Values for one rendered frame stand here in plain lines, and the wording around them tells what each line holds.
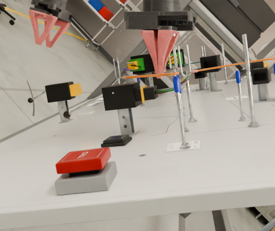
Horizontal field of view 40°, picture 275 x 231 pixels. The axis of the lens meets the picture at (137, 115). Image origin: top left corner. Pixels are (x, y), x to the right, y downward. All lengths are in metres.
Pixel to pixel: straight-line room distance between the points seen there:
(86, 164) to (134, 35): 8.10
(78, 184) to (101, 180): 0.02
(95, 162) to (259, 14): 1.36
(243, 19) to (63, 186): 1.35
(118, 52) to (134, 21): 7.94
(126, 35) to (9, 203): 8.15
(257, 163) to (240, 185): 0.07
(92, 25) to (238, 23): 7.28
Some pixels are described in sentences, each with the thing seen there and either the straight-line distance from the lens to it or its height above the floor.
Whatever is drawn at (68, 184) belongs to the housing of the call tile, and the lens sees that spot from 0.40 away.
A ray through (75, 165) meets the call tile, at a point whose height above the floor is 1.11.
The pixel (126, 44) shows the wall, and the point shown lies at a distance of 8.48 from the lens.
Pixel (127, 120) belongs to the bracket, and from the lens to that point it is 0.65.
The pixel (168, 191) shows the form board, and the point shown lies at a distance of 0.37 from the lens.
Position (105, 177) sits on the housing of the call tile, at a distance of 0.39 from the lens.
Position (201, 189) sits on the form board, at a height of 1.19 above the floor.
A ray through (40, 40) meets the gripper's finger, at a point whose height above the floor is 1.05.
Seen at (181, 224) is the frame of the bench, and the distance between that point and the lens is 1.53.
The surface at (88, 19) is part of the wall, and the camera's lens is 8.86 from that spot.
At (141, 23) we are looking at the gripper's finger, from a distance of 0.57.
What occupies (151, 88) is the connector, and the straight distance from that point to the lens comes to 0.62.
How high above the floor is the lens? 1.27
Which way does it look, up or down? 12 degrees down
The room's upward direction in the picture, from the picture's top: 45 degrees clockwise
